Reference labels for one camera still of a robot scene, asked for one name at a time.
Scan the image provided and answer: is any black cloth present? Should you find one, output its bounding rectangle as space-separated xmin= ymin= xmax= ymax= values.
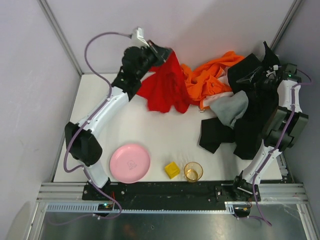
xmin=198 ymin=42 xmax=280 ymax=160

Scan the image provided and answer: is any red cloth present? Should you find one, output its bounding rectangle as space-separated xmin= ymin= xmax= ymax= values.
xmin=137 ymin=51 xmax=191 ymax=114

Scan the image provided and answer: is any grey light blue cloth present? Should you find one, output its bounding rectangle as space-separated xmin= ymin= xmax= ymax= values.
xmin=209 ymin=90 xmax=249 ymax=129

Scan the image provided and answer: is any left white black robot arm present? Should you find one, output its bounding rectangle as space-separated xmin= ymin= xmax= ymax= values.
xmin=64 ymin=40 xmax=173 ymax=188

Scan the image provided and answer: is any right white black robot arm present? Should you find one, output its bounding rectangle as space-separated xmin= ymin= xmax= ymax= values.
xmin=231 ymin=63 xmax=309 ymax=202

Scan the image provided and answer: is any orange cloth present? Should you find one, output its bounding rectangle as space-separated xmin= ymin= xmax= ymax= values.
xmin=180 ymin=51 xmax=245 ymax=105

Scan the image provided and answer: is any amber transparent plastic cup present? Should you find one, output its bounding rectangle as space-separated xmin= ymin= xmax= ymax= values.
xmin=183 ymin=161 xmax=204 ymax=183

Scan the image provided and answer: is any pink round plate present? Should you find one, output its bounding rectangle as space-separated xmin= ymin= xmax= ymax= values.
xmin=109 ymin=143 xmax=151 ymax=184

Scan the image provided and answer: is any yellow cube block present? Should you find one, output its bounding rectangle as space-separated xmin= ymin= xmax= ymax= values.
xmin=164 ymin=161 xmax=180 ymax=179

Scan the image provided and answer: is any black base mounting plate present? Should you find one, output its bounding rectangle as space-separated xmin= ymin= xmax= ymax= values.
xmin=82 ymin=181 xmax=261 ymax=211

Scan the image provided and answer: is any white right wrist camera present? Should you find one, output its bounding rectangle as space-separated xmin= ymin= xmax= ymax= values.
xmin=266 ymin=64 xmax=280 ymax=79

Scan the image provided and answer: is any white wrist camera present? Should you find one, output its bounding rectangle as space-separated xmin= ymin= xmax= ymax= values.
xmin=266 ymin=64 xmax=280 ymax=79
xmin=130 ymin=27 xmax=149 ymax=48

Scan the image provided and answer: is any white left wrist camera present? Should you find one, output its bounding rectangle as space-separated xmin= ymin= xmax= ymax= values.
xmin=130 ymin=27 xmax=149 ymax=48

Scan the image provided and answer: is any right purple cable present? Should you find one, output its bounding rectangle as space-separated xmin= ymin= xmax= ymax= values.
xmin=251 ymin=68 xmax=313 ymax=227

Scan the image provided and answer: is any grey slotted cable duct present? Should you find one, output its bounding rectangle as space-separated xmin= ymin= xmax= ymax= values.
xmin=46 ymin=201 xmax=250 ymax=214

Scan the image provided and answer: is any aluminium front frame rail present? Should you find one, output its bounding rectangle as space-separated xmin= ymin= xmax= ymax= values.
xmin=36 ymin=181 xmax=308 ymax=203

